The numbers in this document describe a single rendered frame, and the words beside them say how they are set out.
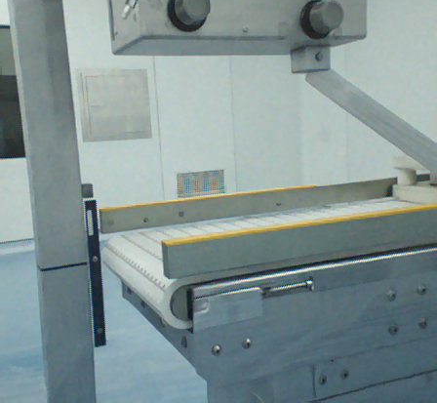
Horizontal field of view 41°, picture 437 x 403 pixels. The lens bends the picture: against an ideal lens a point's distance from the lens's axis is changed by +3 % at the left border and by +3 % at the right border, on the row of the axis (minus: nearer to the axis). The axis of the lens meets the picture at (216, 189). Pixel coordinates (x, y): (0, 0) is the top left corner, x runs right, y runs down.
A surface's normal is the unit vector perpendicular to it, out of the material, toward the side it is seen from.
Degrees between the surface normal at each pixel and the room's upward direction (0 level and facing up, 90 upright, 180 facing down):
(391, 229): 90
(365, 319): 90
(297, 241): 90
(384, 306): 90
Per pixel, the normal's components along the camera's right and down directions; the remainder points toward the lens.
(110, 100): 0.41, 0.08
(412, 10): -0.91, 0.10
